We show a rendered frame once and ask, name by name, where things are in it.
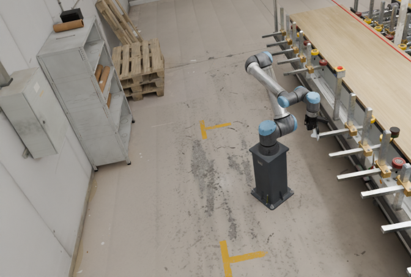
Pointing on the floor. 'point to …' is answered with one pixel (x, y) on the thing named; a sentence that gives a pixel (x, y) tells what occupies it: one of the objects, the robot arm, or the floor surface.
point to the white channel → (403, 8)
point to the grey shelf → (88, 92)
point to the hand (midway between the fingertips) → (315, 134)
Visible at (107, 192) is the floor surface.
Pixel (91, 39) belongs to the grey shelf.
